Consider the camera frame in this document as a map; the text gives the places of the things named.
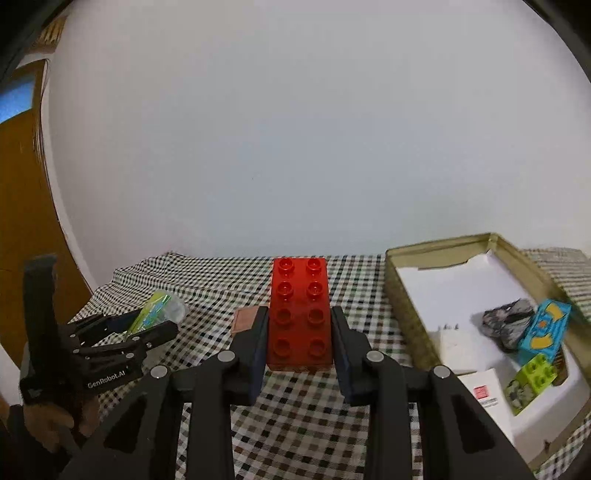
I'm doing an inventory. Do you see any green dental floss box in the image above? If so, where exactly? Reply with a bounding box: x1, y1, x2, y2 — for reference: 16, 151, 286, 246
126, 291, 186, 337

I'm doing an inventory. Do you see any person left hand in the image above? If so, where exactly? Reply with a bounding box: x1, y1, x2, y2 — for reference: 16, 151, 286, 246
1, 397, 100, 479

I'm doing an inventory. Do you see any white Oriental Club box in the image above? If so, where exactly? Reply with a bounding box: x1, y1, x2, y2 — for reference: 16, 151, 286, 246
459, 369, 515, 444

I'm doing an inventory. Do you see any white small box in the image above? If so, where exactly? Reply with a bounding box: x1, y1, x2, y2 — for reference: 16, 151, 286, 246
429, 325, 503, 375

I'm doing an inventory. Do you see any green toy brick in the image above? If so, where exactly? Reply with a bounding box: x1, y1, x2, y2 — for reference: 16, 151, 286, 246
504, 353, 558, 416

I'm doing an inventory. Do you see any blue yellow toy block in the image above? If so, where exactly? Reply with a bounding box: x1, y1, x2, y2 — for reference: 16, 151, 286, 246
518, 299, 571, 366

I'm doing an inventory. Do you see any checkered tablecloth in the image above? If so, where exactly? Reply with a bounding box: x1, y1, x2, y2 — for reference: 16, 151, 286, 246
68, 246, 591, 480

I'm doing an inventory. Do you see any copper pink metal case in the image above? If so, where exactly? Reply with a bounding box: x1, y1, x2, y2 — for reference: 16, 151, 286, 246
230, 306, 259, 336

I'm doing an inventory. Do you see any brown wooden door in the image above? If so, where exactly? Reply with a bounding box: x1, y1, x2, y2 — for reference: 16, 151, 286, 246
0, 18, 96, 356

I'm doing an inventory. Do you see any red toy brick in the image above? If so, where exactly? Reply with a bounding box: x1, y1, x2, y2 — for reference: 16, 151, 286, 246
266, 257, 332, 372

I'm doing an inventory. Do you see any white paper liner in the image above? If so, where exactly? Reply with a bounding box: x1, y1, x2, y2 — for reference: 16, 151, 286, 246
385, 234, 590, 465

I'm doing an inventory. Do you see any grey black patterned block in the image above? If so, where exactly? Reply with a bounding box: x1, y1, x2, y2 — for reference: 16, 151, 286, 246
480, 299, 535, 352

